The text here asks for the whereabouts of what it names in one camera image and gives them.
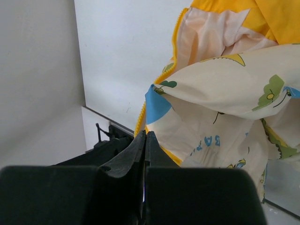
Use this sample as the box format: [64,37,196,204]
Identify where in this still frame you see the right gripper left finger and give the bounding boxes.
[0,131,146,225]

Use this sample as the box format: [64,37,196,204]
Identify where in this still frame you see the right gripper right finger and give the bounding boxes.
[145,132,267,225]

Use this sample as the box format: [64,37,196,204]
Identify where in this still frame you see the yellow and cream baby jacket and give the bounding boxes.
[135,0,300,201]

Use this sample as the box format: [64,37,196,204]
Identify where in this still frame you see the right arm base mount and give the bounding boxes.
[85,123,134,165]

